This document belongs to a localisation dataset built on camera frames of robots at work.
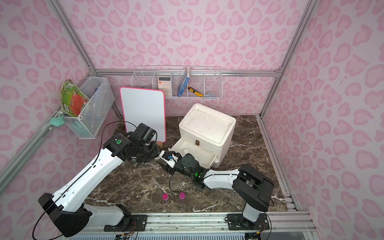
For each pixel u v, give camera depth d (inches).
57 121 24.5
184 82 34.4
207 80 39.6
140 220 28.9
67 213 15.3
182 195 31.5
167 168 26.7
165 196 31.7
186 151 34.5
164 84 37.4
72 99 28.8
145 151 25.3
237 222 28.7
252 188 17.5
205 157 33.0
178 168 26.3
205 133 31.5
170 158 24.8
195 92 38.4
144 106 58.9
